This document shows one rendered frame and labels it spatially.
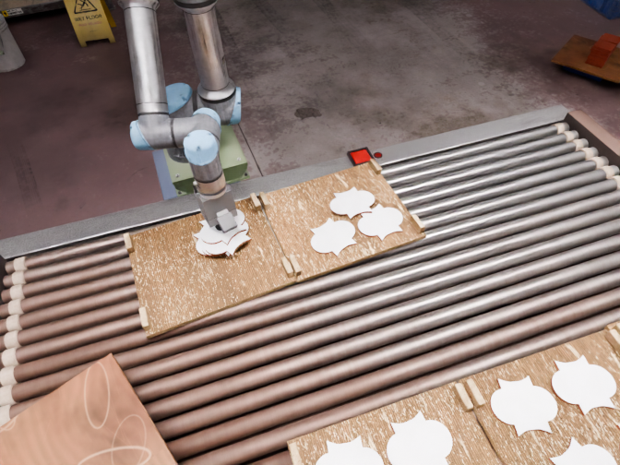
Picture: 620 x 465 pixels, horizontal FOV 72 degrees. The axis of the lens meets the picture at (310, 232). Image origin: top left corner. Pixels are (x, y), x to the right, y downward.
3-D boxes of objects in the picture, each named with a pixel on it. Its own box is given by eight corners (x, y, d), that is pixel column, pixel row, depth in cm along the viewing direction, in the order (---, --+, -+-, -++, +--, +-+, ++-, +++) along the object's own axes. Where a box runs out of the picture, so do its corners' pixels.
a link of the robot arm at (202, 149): (216, 125, 103) (214, 148, 98) (223, 160, 112) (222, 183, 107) (183, 127, 103) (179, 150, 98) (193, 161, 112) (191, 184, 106)
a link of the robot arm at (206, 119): (175, 107, 111) (171, 134, 104) (219, 104, 112) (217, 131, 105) (183, 131, 117) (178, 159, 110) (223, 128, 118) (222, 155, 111)
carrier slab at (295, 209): (258, 198, 139) (257, 195, 138) (371, 164, 149) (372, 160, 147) (297, 284, 119) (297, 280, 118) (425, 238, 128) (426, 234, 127)
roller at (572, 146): (10, 294, 124) (1, 285, 120) (576, 145, 159) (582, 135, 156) (9, 308, 121) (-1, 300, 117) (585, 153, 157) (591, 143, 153)
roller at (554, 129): (14, 267, 130) (5, 257, 126) (558, 129, 165) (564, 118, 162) (12, 280, 127) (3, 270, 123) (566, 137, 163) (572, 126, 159)
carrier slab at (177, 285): (126, 240, 130) (125, 236, 129) (255, 198, 140) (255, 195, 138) (148, 339, 110) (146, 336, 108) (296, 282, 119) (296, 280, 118)
